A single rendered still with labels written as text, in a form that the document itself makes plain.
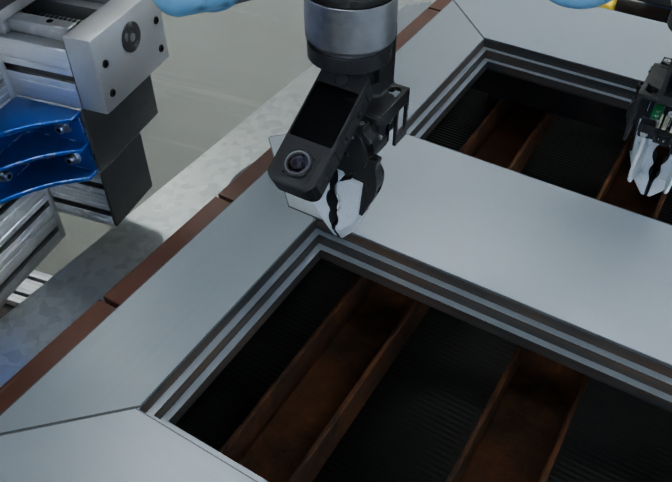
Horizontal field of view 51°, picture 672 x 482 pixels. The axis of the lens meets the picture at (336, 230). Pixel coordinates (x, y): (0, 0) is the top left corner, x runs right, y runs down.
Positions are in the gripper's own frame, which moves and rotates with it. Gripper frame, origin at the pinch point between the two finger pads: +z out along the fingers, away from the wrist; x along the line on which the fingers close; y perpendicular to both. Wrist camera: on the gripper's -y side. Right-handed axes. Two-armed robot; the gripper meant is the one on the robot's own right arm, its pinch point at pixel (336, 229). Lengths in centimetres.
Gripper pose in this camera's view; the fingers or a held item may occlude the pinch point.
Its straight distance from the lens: 71.2
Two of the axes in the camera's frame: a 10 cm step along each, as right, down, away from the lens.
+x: -8.5, -3.6, 3.8
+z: 0.0, 7.3, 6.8
